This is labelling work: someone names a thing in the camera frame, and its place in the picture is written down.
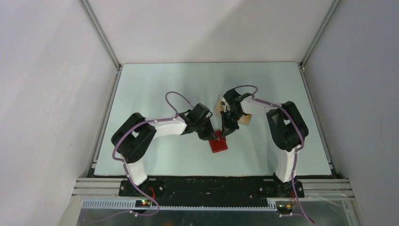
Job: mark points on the aluminium front rail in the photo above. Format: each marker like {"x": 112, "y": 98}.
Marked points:
{"x": 327, "y": 189}

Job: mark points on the grey slotted cable duct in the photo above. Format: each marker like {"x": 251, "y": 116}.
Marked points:
{"x": 126, "y": 204}

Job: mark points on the red leather card holder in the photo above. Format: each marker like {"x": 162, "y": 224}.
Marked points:
{"x": 219, "y": 144}

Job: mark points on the aluminium frame post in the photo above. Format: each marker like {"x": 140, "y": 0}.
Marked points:
{"x": 92, "y": 18}
{"x": 320, "y": 31}

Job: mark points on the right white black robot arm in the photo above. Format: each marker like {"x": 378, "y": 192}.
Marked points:
{"x": 287, "y": 127}

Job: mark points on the left aluminium frame post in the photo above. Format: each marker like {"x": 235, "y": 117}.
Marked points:
{"x": 92, "y": 18}

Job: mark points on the orange credit card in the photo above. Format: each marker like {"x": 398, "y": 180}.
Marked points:
{"x": 245, "y": 119}
{"x": 219, "y": 108}

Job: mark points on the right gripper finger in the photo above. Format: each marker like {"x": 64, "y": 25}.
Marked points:
{"x": 225, "y": 119}
{"x": 227, "y": 130}

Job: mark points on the right aluminium frame post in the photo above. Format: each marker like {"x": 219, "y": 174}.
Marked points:
{"x": 320, "y": 31}

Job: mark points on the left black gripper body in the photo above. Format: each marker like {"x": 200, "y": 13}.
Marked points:
{"x": 203, "y": 125}

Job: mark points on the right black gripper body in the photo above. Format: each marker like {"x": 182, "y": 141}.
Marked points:
{"x": 234, "y": 117}

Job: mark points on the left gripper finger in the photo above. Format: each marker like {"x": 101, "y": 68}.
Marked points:
{"x": 205, "y": 134}
{"x": 211, "y": 135}

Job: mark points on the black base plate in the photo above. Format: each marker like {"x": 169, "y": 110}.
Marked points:
{"x": 265, "y": 186}

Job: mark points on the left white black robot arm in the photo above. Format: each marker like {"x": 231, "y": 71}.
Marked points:
{"x": 134, "y": 137}

